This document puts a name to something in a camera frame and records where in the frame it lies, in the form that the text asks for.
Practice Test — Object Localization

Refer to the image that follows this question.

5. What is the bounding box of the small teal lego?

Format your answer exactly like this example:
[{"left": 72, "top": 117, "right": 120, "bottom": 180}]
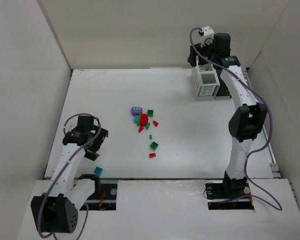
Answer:
[{"left": 134, "top": 115, "right": 140, "bottom": 124}]

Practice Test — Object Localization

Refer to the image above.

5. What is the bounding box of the white slotted container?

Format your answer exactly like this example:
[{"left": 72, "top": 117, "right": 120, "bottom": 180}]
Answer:
[{"left": 190, "top": 59, "right": 221, "bottom": 101}]

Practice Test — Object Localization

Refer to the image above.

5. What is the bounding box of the teal square lego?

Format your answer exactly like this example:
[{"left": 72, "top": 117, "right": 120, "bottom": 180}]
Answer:
[{"left": 94, "top": 166, "right": 103, "bottom": 176}]

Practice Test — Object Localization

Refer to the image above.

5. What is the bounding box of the purple round flower lego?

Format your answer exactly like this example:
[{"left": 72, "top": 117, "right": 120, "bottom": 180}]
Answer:
[{"left": 130, "top": 106, "right": 143, "bottom": 116}]

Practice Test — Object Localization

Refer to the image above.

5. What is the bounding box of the large red lego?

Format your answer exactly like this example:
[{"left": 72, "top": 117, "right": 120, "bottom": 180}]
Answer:
[{"left": 139, "top": 113, "right": 149, "bottom": 127}]

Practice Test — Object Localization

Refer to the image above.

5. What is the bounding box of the green square lego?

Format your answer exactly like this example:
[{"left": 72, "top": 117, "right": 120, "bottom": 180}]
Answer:
[
  {"left": 149, "top": 141, "right": 159, "bottom": 151},
  {"left": 147, "top": 109, "right": 154, "bottom": 117}
]

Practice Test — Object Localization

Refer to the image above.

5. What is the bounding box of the green square lego lower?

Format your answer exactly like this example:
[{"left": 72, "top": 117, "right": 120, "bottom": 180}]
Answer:
[{"left": 149, "top": 141, "right": 159, "bottom": 151}]

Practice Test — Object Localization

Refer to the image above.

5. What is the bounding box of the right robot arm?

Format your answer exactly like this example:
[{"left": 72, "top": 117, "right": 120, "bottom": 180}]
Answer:
[{"left": 187, "top": 26, "right": 268, "bottom": 201}]

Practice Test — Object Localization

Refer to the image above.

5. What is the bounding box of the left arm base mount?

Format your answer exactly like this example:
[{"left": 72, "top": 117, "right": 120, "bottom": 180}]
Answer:
[{"left": 74, "top": 174, "right": 118, "bottom": 211}]

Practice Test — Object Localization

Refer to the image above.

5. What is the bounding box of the black slotted container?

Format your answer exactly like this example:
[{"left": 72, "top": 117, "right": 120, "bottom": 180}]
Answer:
[{"left": 215, "top": 69, "right": 232, "bottom": 98}]

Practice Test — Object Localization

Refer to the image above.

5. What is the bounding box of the green plate lego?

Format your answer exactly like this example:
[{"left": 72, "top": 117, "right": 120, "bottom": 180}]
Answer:
[{"left": 137, "top": 115, "right": 141, "bottom": 126}]

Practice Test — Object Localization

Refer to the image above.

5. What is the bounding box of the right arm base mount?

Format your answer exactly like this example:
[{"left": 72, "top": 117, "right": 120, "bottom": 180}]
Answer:
[{"left": 203, "top": 182, "right": 255, "bottom": 210}]

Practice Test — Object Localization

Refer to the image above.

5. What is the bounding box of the small red slope lego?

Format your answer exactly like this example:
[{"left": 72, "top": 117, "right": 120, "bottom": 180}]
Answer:
[{"left": 153, "top": 120, "right": 159, "bottom": 127}]

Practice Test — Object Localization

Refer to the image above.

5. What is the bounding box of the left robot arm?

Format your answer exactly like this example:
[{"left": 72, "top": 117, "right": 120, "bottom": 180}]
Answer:
[{"left": 30, "top": 113, "right": 109, "bottom": 239}]

